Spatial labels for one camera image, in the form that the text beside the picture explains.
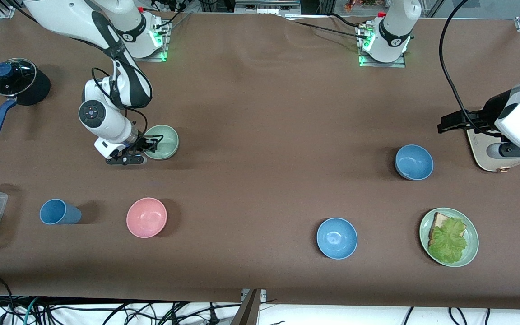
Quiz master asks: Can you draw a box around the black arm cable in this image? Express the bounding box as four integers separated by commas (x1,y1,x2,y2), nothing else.
439,0,505,137
90,56,153,132

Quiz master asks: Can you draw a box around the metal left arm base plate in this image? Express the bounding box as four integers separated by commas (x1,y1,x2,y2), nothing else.
358,25,408,68

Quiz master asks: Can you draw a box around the green bowl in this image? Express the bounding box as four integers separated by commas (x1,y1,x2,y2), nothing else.
144,125,180,160

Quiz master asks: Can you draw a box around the pink bowl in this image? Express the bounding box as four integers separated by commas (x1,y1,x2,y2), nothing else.
126,197,168,238

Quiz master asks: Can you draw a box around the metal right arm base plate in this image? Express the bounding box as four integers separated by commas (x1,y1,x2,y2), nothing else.
127,18,171,62

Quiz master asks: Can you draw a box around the cream white toaster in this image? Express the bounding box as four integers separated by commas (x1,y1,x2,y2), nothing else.
467,129,520,173

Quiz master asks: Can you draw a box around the aluminium frame post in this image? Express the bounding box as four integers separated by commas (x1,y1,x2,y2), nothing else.
231,289,268,325

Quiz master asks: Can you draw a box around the teal cable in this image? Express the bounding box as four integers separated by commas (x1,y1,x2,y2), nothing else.
23,296,40,325

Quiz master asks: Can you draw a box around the green plate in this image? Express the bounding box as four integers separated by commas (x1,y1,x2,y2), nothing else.
419,207,479,268

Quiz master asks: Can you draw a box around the brown table cover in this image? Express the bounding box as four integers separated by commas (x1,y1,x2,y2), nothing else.
0,8,520,311

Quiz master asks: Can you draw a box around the blue bowl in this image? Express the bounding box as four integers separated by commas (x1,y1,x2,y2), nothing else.
395,144,434,181
316,218,358,260

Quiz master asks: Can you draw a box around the grey electronics box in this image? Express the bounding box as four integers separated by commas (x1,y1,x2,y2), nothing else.
234,0,302,15

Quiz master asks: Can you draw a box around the glass pot lid blue knob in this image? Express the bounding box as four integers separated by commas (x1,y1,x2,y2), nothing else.
0,58,37,97

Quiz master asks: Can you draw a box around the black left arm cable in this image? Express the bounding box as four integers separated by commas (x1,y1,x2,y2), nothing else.
439,0,505,137

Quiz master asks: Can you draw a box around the green lettuce leaf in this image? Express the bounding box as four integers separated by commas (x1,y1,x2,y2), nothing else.
428,218,468,265

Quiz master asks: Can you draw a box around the blue plastic cup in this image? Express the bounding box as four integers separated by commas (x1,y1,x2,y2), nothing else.
39,199,82,225

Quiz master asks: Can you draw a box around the white bread slice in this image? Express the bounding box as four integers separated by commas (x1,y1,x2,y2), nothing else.
428,212,454,246

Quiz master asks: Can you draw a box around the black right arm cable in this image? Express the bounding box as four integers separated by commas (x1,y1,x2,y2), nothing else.
90,56,153,132

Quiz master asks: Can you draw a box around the black pot blue handle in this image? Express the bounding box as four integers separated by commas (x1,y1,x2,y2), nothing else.
0,58,51,137

